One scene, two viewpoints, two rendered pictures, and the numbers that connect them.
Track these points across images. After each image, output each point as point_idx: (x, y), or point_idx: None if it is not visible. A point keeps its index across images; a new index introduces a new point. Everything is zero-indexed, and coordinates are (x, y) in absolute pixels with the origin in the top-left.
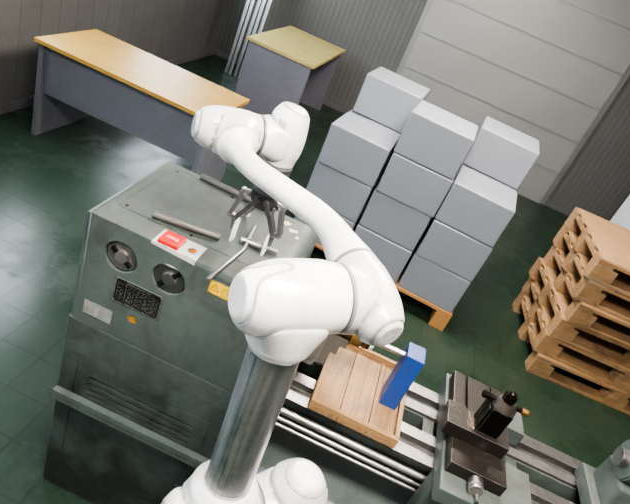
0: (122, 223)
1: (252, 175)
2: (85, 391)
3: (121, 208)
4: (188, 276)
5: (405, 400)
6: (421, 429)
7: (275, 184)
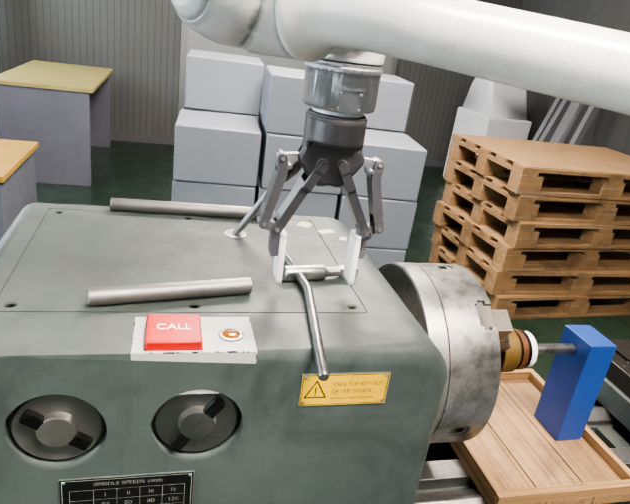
0: (32, 348)
1: (443, 32)
2: None
3: (2, 316)
4: (247, 394)
5: None
6: (610, 445)
7: (522, 29)
